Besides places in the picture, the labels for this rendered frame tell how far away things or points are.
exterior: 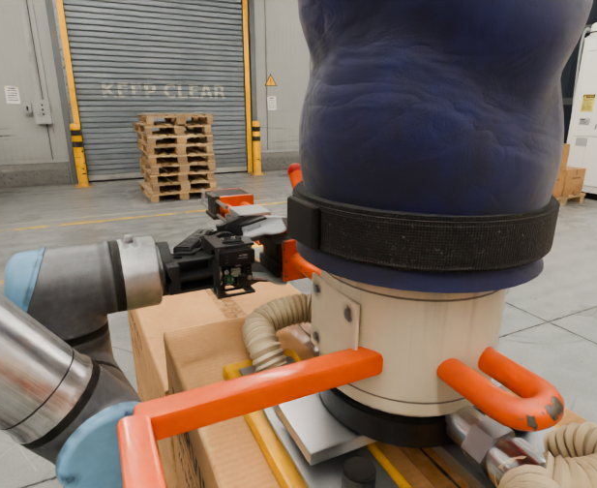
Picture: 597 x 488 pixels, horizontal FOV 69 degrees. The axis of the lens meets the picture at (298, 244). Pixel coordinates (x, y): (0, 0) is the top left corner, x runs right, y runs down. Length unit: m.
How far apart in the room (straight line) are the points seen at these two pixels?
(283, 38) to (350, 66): 10.29
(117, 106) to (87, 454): 9.16
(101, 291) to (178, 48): 9.28
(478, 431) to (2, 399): 0.38
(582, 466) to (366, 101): 0.30
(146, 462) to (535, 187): 0.30
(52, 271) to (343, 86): 0.38
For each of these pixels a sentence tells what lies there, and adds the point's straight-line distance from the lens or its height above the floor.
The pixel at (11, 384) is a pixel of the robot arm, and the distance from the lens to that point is 0.43.
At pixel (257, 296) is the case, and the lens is 1.12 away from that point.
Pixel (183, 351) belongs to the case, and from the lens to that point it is 0.66.
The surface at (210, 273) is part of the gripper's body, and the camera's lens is 0.56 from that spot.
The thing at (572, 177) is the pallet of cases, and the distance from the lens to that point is 7.73.
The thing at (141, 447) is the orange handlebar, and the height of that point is 1.21.
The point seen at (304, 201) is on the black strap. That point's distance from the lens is 0.35.
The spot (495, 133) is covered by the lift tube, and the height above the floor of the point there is 1.39.
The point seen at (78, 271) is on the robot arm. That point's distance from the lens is 0.55.
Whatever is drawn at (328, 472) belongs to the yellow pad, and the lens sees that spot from 0.44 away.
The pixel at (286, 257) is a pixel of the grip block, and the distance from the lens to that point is 0.60.
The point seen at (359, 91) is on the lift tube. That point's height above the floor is 1.41.
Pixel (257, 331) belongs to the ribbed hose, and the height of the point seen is 1.14.
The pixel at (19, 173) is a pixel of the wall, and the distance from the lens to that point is 9.55.
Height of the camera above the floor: 1.40
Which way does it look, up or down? 17 degrees down
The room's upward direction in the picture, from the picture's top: straight up
